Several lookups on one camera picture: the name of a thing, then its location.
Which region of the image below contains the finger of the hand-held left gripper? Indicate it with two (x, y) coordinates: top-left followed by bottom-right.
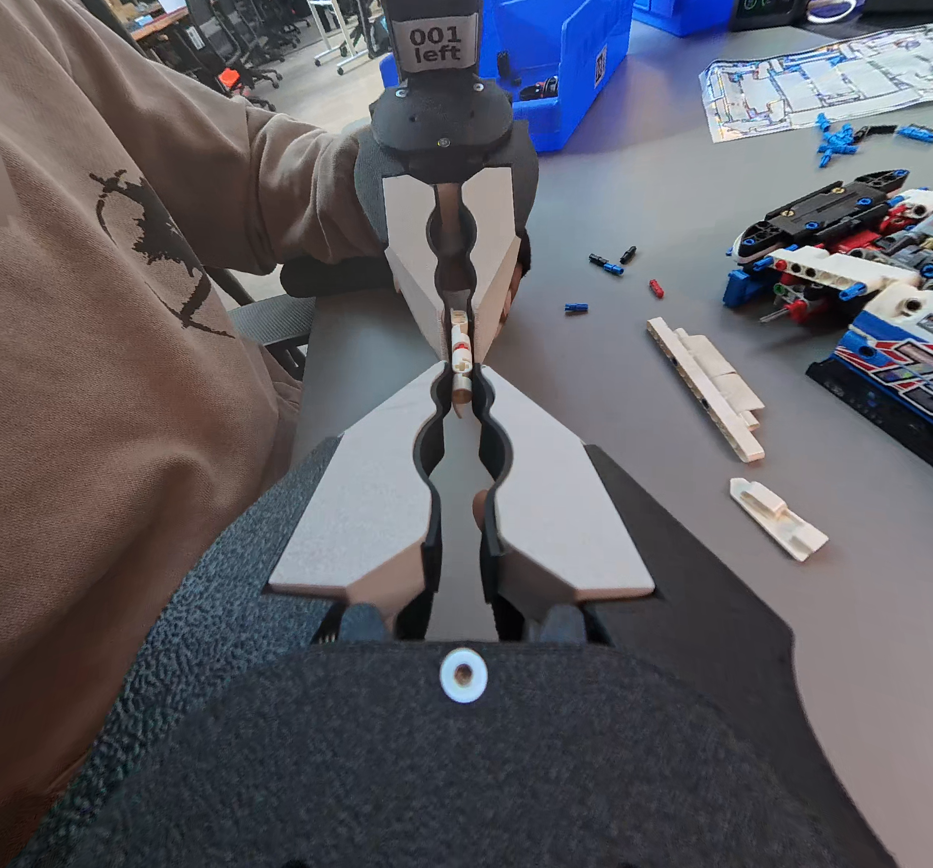
(461, 165), (522, 365)
(381, 176), (449, 362)

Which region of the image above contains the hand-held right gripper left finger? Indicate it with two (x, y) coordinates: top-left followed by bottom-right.
(268, 360), (447, 639)

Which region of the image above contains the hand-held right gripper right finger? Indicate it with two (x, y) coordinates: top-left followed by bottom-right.
(472, 361), (657, 639)

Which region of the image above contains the person's left forearm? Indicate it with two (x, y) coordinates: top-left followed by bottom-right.
(241, 104), (389, 277)

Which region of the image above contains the person's left hand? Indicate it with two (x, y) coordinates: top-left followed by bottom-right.
(498, 256), (524, 340)

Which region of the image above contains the black office chair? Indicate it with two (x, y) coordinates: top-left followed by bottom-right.
(219, 256), (395, 381)

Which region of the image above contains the long white brick beam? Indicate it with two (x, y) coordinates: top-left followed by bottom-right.
(646, 316), (766, 463)

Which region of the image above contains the small white brick panel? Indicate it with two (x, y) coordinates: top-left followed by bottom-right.
(729, 477), (829, 563)

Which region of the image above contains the printed instruction sheet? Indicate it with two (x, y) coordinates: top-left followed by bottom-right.
(700, 34), (933, 144)

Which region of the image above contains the blue white red toy car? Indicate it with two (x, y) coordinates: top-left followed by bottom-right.
(724, 169), (933, 468)

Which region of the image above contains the cluster of blue connectors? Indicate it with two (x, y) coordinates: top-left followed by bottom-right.
(815, 112), (855, 168)

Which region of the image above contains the white cable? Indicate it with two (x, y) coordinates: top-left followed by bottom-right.
(805, 0), (876, 25)

